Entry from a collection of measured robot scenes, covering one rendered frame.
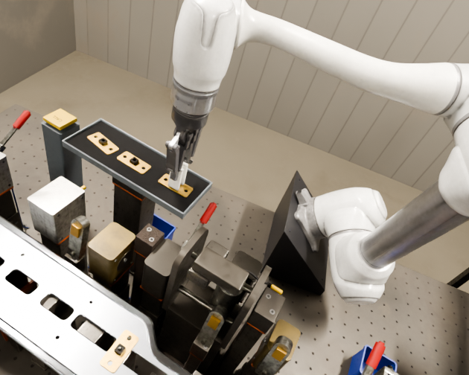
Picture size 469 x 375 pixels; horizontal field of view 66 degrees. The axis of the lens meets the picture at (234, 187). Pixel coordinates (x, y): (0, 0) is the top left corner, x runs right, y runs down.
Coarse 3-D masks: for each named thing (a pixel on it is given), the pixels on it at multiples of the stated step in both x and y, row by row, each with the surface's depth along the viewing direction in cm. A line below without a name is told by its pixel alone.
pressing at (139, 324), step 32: (0, 224) 88; (0, 256) 83; (32, 256) 84; (0, 288) 78; (64, 288) 81; (96, 288) 83; (0, 320) 74; (32, 320) 75; (64, 320) 77; (96, 320) 78; (128, 320) 80; (32, 352) 72; (64, 352) 72; (96, 352) 74; (160, 352) 77
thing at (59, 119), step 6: (48, 114) 96; (54, 114) 96; (60, 114) 97; (66, 114) 98; (48, 120) 94; (54, 120) 95; (60, 120) 95; (66, 120) 96; (72, 120) 97; (54, 126) 94; (60, 126) 94; (66, 126) 96
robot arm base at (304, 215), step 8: (296, 192) 130; (304, 192) 136; (304, 200) 129; (312, 200) 130; (304, 208) 129; (312, 208) 127; (296, 216) 125; (304, 216) 127; (312, 216) 126; (304, 224) 127; (312, 224) 126; (304, 232) 128; (312, 232) 128; (320, 232) 127; (312, 240) 129; (312, 248) 130
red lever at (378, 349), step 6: (378, 342) 76; (372, 348) 76; (378, 348) 75; (384, 348) 75; (372, 354) 75; (378, 354) 74; (372, 360) 74; (378, 360) 74; (366, 366) 75; (372, 366) 74; (366, 372) 74; (372, 372) 74
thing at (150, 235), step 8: (144, 232) 85; (152, 232) 86; (160, 232) 86; (136, 240) 85; (144, 240) 84; (152, 240) 84; (160, 240) 86; (136, 248) 87; (144, 248) 85; (152, 248) 84; (136, 256) 90; (144, 256) 87; (136, 264) 92; (136, 272) 95; (136, 280) 97; (136, 288) 100; (136, 296) 103; (136, 304) 107
